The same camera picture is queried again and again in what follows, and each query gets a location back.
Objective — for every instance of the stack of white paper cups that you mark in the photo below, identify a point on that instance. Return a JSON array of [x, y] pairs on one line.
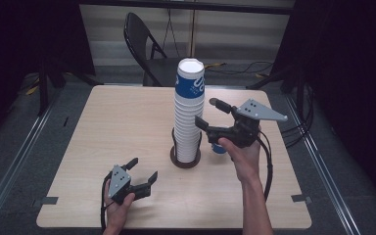
[[187, 130]]

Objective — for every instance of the person's left hand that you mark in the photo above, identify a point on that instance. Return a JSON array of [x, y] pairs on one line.
[[119, 212]]

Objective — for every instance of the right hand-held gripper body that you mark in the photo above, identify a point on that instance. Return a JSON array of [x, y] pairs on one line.
[[244, 130]]

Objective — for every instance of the person's right hand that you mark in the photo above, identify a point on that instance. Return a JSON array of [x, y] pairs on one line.
[[246, 160]]

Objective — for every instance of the black metal stand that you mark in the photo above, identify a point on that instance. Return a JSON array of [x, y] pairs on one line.
[[274, 78], [49, 81]]

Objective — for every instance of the blue print paper cup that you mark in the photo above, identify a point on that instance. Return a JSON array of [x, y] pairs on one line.
[[190, 83], [218, 149]]

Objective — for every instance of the black folding chair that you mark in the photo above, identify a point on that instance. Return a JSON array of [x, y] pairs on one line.
[[140, 42]]

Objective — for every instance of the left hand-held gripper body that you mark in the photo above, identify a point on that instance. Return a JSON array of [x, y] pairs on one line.
[[119, 182]]

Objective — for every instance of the metal floor rail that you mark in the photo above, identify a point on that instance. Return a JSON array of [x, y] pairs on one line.
[[16, 156], [323, 169]]

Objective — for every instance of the grey tape strip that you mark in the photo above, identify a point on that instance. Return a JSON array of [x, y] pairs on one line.
[[302, 198], [47, 200]]

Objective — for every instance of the dark curtain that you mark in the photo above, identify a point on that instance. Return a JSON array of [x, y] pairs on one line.
[[23, 49], [346, 81]]

